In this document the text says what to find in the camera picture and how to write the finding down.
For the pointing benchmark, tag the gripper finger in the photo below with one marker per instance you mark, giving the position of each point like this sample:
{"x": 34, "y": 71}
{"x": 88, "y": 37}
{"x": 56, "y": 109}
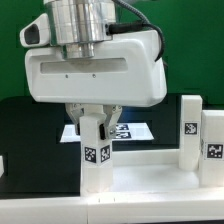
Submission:
{"x": 108, "y": 128}
{"x": 75, "y": 112}

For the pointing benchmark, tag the white desk top tray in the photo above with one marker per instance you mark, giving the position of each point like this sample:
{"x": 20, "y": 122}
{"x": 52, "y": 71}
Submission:
{"x": 151, "y": 170}

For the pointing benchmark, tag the white marker sheet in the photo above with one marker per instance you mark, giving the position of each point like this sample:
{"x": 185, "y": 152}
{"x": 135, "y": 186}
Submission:
{"x": 124, "y": 132}

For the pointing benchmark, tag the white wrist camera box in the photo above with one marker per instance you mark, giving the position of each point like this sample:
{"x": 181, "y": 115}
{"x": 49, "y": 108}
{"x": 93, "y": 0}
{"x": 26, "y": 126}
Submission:
{"x": 36, "y": 33}

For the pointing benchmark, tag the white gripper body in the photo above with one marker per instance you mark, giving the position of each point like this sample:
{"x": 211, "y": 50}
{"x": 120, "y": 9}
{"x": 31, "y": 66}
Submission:
{"x": 123, "y": 71}

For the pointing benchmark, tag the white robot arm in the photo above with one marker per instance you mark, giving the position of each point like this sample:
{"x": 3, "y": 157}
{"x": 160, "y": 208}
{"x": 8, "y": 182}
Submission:
{"x": 79, "y": 55}

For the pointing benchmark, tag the white L-shaped obstacle wall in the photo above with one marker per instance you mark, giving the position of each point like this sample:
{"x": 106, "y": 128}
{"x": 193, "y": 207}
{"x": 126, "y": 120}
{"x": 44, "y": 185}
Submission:
{"x": 132, "y": 207}

